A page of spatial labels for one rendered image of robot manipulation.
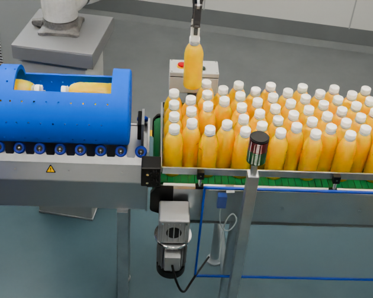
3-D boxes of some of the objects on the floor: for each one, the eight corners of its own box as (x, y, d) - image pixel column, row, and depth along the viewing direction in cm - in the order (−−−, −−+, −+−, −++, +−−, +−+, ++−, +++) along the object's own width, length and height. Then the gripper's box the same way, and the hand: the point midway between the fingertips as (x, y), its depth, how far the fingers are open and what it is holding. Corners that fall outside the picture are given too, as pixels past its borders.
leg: (117, 296, 303) (116, 203, 263) (129, 297, 303) (129, 203, 263) (116, 306, 298) (115, 213, 258) (128, 307, 298) (129, 213, 258)
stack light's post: (216, 353, 282) (246, 169, 212) (225, 353, 282) (258, 169, 212) (216, 361, 279) (247, 177, 209) (225, 362, 279) (259, 178, 209)
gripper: (187, -32, 224) (183, 27, 239) (189, -11, 211) (184, 50, 226) (208, -31, 224) (203, 28, 240) (211, -10, 212) (205, 51, 227)
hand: (195, 31), depth 231 cm, fingers closed on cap, 4 cm apart
